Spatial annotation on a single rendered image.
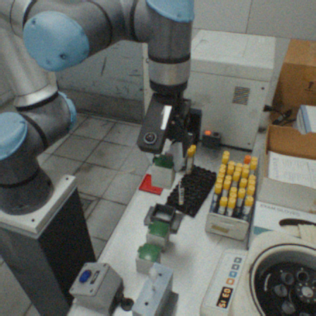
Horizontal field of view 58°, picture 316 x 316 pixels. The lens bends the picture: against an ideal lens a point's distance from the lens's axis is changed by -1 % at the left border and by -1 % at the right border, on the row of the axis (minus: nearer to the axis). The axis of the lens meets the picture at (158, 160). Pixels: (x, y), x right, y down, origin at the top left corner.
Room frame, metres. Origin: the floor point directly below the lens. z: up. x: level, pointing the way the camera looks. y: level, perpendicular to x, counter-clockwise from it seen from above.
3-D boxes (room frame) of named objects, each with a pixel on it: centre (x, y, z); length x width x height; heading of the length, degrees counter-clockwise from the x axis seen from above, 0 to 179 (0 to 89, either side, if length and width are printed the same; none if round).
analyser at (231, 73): (0.94, -0.23, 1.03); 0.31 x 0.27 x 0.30; 161
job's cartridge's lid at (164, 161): (0.48, -0.01, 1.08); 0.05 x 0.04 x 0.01; 71
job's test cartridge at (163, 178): (0.48, -0.01, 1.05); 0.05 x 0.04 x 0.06; 71
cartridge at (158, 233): (0.41, 0.00, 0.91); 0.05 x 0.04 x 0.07; 71
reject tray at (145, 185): (0.62, 0.02, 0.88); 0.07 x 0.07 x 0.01; 71
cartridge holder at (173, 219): (0.48, -0.01, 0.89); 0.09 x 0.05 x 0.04; 71
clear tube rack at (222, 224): (0.53, -0.20, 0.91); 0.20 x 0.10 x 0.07; 161
